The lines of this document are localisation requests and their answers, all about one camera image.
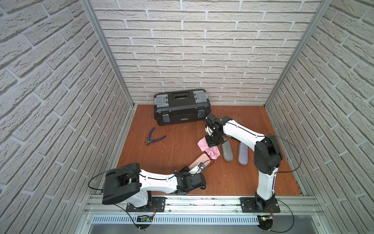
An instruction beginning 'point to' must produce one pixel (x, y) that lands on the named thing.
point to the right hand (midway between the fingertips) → (211, 145)
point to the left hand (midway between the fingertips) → (193, 172)
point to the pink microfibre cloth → (213, 151)
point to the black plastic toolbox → (177, 107)
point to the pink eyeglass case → (203, 158)
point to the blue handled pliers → (148, 139)
